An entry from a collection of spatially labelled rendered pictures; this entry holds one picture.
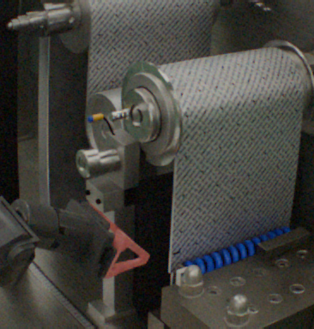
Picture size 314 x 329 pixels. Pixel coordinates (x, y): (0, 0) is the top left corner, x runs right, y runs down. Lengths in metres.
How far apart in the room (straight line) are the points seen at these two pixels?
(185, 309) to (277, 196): 0.27
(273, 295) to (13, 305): 0.44
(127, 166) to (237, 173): 0.16
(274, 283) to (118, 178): 0.28
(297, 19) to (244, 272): 0.44
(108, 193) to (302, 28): 0.43
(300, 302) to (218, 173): 0.23
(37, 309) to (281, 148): 0.47
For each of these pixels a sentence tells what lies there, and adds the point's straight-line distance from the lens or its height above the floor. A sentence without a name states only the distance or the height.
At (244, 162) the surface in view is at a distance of 1.29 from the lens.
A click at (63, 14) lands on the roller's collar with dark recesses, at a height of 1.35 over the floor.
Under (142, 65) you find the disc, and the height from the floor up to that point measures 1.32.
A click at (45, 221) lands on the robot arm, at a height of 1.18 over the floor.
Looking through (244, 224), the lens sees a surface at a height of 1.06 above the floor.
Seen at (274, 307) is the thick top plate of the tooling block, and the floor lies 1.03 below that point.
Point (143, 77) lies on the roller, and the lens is 1.22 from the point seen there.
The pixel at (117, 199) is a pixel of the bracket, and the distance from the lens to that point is 1.28.
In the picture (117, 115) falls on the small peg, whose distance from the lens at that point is 1.23.
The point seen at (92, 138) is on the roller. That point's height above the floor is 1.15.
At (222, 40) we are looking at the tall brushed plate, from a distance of 1.62.
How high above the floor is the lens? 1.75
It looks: 27 degrees down
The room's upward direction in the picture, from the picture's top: 2 degrees clockwise
